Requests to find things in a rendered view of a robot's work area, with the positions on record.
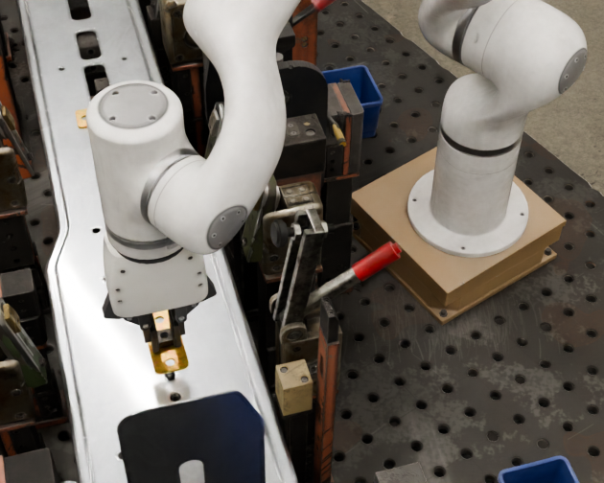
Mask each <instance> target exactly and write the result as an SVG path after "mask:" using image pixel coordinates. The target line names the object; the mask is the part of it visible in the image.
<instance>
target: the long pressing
mask: <svg viewBox="0 0 604 483"><path fill-rule="evenodd" d="M16 3H17V7H18V13H19V18H20V24H21V29H22V34H23V39H24V44H25V50H26V55H27V60H28V65H29V71H30V76H31V82H32V87H33V91H34V97H35V107H36V112H37V118H38V122H39V128H40V133H41V139H42V144H43V148H44V154H45V159H46V165H47V170H48V175H49V180H50V186H51V191H52V196H53V201H54V206H55V212H56V217H57V223H58V235H57V238H56V240H55V243H54V246H53V248H52V251H51V254H50V256H49V259H48V261H47V264H46V267H45V278H46V284H47V289H48V295H49V301H50V307H51V313H52V318H53V324H54V330H55V336H56V342H57V347H58V358H59V364H60V370H61V375H62V381H63V387H64V393H65V399H66V404H67V410H68V416H69V422H70V427H71V433H72V439H73V445H74V451H75V456H76V462H77V468H78V474H79V480H80V483H128V481H127V477H126V472H125V467H124V462H123V459H120V458H119V457H118V455H119V453H121V449H120V444H119V439H118V435H117V425H118V424H119V423H120V421H122V420H123V419H124V418H125V417H126V416H127V415H129V414H131V413H134V412H137V411H140V410H144V409H149V408H153V407H157V406H161V405H165V404H170V403H177V402H182V401H186V400H190V399H194V398H198V397H203V396H207V395H212V394H216V393H220V392H224V391H228V390H238V391H240V392H242V393H243V395H244V396H245V397H246V398H247V399H248V400H249V402H250V403H251V404H252V405H253V406H254V407H255V409H256V410H257V411H258V412H259V413H260V414H261V415H262V417H263V418H264V420H265V456H266V483H298V480H297V476H296V472H295V469H294V466H293V463H292V461H291V458H290V452H289V449H288V446H287V443H286V440H285V437H284V434H283V430H282V427H281V425H280V422H279V419H278V416H277V412H276V409H275V406H274V403H273V400H272V397H271V395H270V391H269V388H268V385H267V380H266V377H265V374H264V370H263V367H262V364H261V361H260V359H259V356H258V352H257V349H256V346H255V343H254V340H253V337H252V334H251V330H250V328H249V325H248V322H247V319H246V316H245V313H244V307H243V304H242V301H241V298H240V295H239V292H238V289H237V286H236V283H235V280H234V277H233V274H232V270H231V267H230V264H229V262H228V259H227V256H226V253H225V249H224V247H223V248H222V249H221V250H219V251H217V252H215V253H212V254H208V255H203V258H204V262H205V268H206V275H207V276H208V277H209V278H210V280H211V281H212V282H213V283H214V285H215V288H216V291H217V294H216V295H215V296H213V297H211V298H209V299H207V300H205V301H203V302H199V304H198V305H197V306H196V307H195V308H194V309H193V310H192V311H191V312H190V313H189V314H187V320H186V321H185V322H184V324H185V333H186V334H184V335H183V336H182V339H183V343H184V347H185V350H186V354H187V358H188V361H189V367H188V368H187V369H185V370H180V371H176V372H174V373H175V378H174V379H172V380H168V379H166V378H165V376H166V374H163V375H156V374H155V373H154V370H153V366H152V362H151V354H150V350H149V346H148V343H145V341H144V336H143V332H142V330H141V329H140V326H138V325H136V324H133V323H130V322H128V321H126V320H125V319H124V318H121V319H106V318H104V316H103V311H102V306H103V304H104V301H105V298H106V295H107V293H108V290H107V288H106V282H105V281H104V277H105V269H104V256H103V247H104V236H105V220H104V215H103V209H102V204H101V199H100V194H99V188H98V182H97V177H96V172H95V167H94V161H93V155H92V150H91V145H90V140H89V134H88V128H78V124H77V119H76V114H75V112H76V111H77V110H80V109H86V108H87V107H88V106H89V104H90V102H91V98H90V93H89V89H88V85H87V81H86V76H85V73H84V69H85V68H87V67H89V66H95V65H102V66H103V67H104V68H105V73H106V77H107V81H108V85H109V86H110V85H113V84H115V83H119V82H122V81H153V82H156V83H159V84H162V85H164V86H165V83H164V81H163V78H162V75H161V72H160V68H159V65H158V62H157V59H156V55H155V52H154V50H153V47H152V44H151V38H150V35H149V32H148V28H147V25H146V22H145V19H144V16H143V13H142V10H141V7H140V4H139V0H87V3H88V7H89V10H90V14H91V16H90V17H89V18H86V19H81V20H74V19H72V16H71V12H70V9H69V4H68V0H16ZM84 32H94V33H95V34H96V37H97V40H98V44H99V48H100V52H101V56H100V57H97V58H92V59H82V58H81V53H80V49H79V45H78V41H77V34H79V33H84ZM122 58H126V60H122ZM59 68H64V70H63V71H59ZM95 228H99V229H100V232H99V233H94V232H93V229H95ZM173 392H177V393H178V394H179V395H180V397H181V398H180V400H179V401H177V402H174V401H172V400H171V395H172V394H173ZM179 475H180V482H181V483H204V472H203V464H202V462H200V461H198V460H192V461H188V462H186V463H184V464H182V465H181V466H180V467H179Z"/></svg>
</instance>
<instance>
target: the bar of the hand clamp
mask: <svg viewBox="0 0 604 483"><path fill-rule="evenodd" d="M331 233H335V227H334V225H333V224H332V223H331V224H327V222H325V221H324V220H320V218H319V215H318V213H317V211H316V209H315V208H313V209H306V210H297V211H296V214H295V218H294V223H292V224H291V227H287V225H286V223H285V222H284V221H283V220H282V219H275V220H274V222H273V223H272V224H271V226H270V235H271V240H272V242H273V244H275V245H276V247H284V246H285V244H286V243H287V242H288V238H289V237H290V243H289V248H288V252H287V257H286V260H285V265H284V269H283V274H282V278H281V283H280V287H279V291H278V295H277V300H276V304H275V309H274V313H273V320H274V321H281V319H280V316H279V313H280V311H282V309H284V308H286V309H285V313H284V318H283V322H282V326H281V329H282V328H283V327H284V326H285V325H287V324H289V323H293V322H302V323H303V319H304V315H305V311H306V307H307V304H308V300H309V296H310V292H311V288H312V284H313V280H314V275H315V271H316V267H317V263H318V259H319V255H320V251H321V247H322V243H323V240H324V238H327V234H331Z"/></svg>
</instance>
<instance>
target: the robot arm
mask: <svg viewBox="0 0 604 483"><path fill-rule="evenodd" d="M300 1H301V0H187V1H186V4H185V7H184V11H183V22H184V26H185V28H186V30H187V32H188V34H189V35H190V37H191V38H192V39H193V41H194V42H195V43H196V44H197V46H198V47H199V48H200V49H201V50H202V52H203V53H204V54H205V55H206V56H207V57H208V58H209V59H210V60H211V62H212V63H213V65H214V66H215V68H216V70H217V72H218V74H219V76H220V79H221V84H222V88H223V94H224V115H223V122H222V126H221V132H220V135H219V137H218V140H217V142H216V144H215V146H214V147H213V149H212V151H211V153H210V155H209V157H208V158H207V160H206V159H204V158H203V157H202V156H200V155H199V154H198V153H197V152H196V150H195V149H194V148H193V147H192V145H191V144H190V142H189V140H188V138H187V136H186V133H185V129H184V119H183V109H182V104H181V102H180V99H179V98H178V97H177V95H176V94H175V93H174V92H173V91H172V90H171V89H169V88H168V87H166V86H164V85H162V84H159V83H156V82H153V81H147V80H128V81H122V82H119V83H115V84H113V85H110V86H109V87H107V88H105V89H104V90H102V91H101V92H99V93H98V94H97V95H96V96H95V97H94V98H93V99H92V101H91V102H90V104H89V106H88V107H87V110H86V123H87V128H88V134H89V140H90V145H91V150H92V155H93V161H94V167H95V172H96V177H97V182H98V188H99V194H100V199H101V204H102V209H103V215H104V220H105V236H104V247H103V256H104V269H105V282H106V288H107V290H108V293H107V295H106V298H105V301H104V304H103V306H102V311H103V316H104V318H106V319H121V318H124V319H125V320H126V321H128V322H130V323H133V324H136V325H138V326H140V329H141V330H142V332H143V336H144V341H145V343H148V342H151V346H152V350H153V352H154V353H156V352H158V351H159V343H158V336H157V329H156V326H155V322H154V318H153V313H154V312H159V311H166V310H168V315H169V323H170V329H171V331H172V335H173V339H174V346H175V347H176V348H177V347H181V340H180V336H181V335H184V334H186V333H185V324H184V322H185V321H186V320H187V314H189V313H190V312H191V311H192V310H193V309H194V308H195V307H196V306H197V305H198V304H199V302H203V301H205V300H207V299H209V298H211V297H213V296H215V295H216V294H217V291H216V288H215V285H214V283H213V282H212V281H211V280H210V278H209V277H208V276H207V275H206V268H205V262H204V258H203V255H208V254H212V253H215V252H217V251H219V250H221V249H222V248H223V247H225V246H226V245H227V244H228V243H229V242H230V241H231V240H232V239H233V238H234V237H235V235H236V234H237V233H238V232H239V230H240V229H241V227H242V226H243V224H244V222H245V221H246V220H247V218H248V216H249V215H250V213H251V211H252V210H253V208H254V206H255V205H256V203H257V201H258V200H259V198H260V196H261V195H262V193H263V191H264V189H265V188H266V186H267V184H268V182H269V181H270V179H271V177H272V175H273V173H274V171H275V168H276V166H277V164H278V161H279V159H280V156H281V153H282V150H283V146H284V142H285V135H286V123H287V115H286V104H285V97H284V92H283V87H282V82H281V79H280V75H279V71H278V66H277V62H276V44H277V40H278V37H279V35H280V33H281V32H282V30H283V29H284V27H285V25H286V24H287V22H288V21H289V19H290V17H291V15H292V14H293V12H294V10H295V9H296V7H297V6H298V4H299V3H300ZM418 24H419V27H420V30H421V32H422V34H423V36H424V38H425V39H426V40H427V42H428V43H429V44H430V45H431V46H432V47H434V48H435V49H436V50H437V51H439V52H440V53H442V54H444V55H445V56H447V57H449V58H451V59H453V60H455V61H457V62H458V63H460V64H462V65H464V66H466V67H467V68H469V69H471V70H473V71H475V73H474V74H469V75H466V76H463V77H461V78H459V79H457V80H456V81H455V82H454V83H453V84H452V85H451V86H450V88H449V89H448V91H447V93H446V96H445V99H444V102H443V106H442V113H441V121H440V128H439V135H438V143H437V151H436V158H435V166H434V170H432V171H430V172H428V173H426V174H425V175H423V176H422V177H421V178H420V179H419V180H418V181H417V182H416V183H415V185H414V186H413V188H412V190H411V192H410V194H409V198H408V204H407V211H408V217H409V220H410V223H411V225H412V226H413V228H414V230H415V231H416V233H417V234H418V235H419V236H420V237H421V238H422V239H423V240H424V241H425V242H427V243H428V244H430V245H431V246H433V247H434V248H436V249H438V250H441V251H443V252H445V253H448V254H451V255H455V256H460V257H467V258H478V257H486V256H491V255H494V254H498V253H500V252H501V251H503V250H505V249H507V248H509V247H510V246H512V245H513V244H514V243H515V242H516V241H517V240H518V239H519V238H520V237H521V236H522V234H523V232H524V230H525V227H526V225H527V221H528V206H527V202H526V199H525V197H524V195H523V192H522V191H521V189H520V188H519V187H518V186H517V185H516V184H515V183H514V182H513V178H514V173H515V169H516V165H517V160H518V155H519V150H520V145H521V141H522V137H523V128H524V124H525V120H526V117H527V114H528V112H529V111H532V110H534V109H536V108H539V107H541V106H543V105H545V104H548V103H550V102H551V101H553V100H555V99H556V98H557V97H559V96H560V95H562V94H563V93H564V92H565V91H566V90H568V89H569V88H570V87H571V86H573V85H574V84H575V81H576V80H577V79H578V78H579V77H580V75H581V73H582V71H584V69H585V64H586V60H587V42H586V38H585V36H584V33H583V31H582V29H581V28H580V27H579V25H578V24H577V23H576V22H575V21H574V20H572V19H571V18H570V17H569V16H567V15H566V14H564V13H563V12H561V11H559V10H557V9H555V8H553V7H551V6H550V5H549V4H547V3H545V2H543V1H541V0H422V2H421V5H420V8H419V11H418Z"/></svg>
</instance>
